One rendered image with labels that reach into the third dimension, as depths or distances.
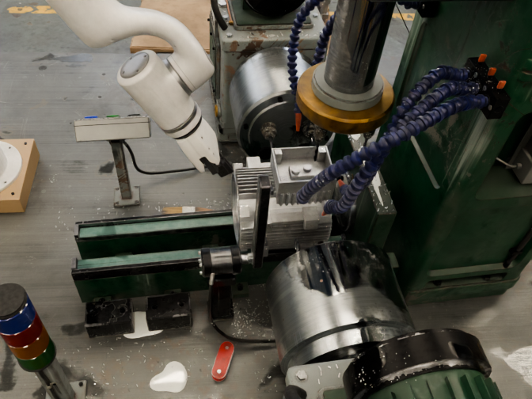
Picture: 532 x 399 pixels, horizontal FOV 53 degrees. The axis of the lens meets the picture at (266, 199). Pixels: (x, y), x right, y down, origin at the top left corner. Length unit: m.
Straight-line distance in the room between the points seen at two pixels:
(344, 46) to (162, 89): 0.32
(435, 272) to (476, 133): 0.42
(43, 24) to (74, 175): 2.30
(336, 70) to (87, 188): 0.86
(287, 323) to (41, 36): 3.01
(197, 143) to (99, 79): 0.91
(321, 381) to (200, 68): 0.56
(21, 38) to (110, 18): 2.77
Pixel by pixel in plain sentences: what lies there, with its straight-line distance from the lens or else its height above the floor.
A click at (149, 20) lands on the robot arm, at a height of 1.44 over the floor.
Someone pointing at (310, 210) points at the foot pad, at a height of 1.07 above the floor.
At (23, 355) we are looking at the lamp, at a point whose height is 1.09.
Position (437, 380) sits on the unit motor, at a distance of 0.67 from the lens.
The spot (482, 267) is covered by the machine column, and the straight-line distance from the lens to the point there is 1.33.
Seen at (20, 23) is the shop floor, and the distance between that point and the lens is 3.84.
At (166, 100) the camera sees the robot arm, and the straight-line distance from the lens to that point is 0.99.
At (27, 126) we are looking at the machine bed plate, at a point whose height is 0.80.
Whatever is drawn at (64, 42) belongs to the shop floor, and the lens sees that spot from 3.60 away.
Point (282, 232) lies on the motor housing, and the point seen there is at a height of 1.03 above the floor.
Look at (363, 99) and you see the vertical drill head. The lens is 0.95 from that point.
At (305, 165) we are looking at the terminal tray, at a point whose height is 1.13.
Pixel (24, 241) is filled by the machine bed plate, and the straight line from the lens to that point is 1.48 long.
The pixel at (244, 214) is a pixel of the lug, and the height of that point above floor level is 1.08.
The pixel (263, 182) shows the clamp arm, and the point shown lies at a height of 1.25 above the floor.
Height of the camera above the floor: 1.93
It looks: 49 degrees down
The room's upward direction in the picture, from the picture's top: 6 degrees clockwise
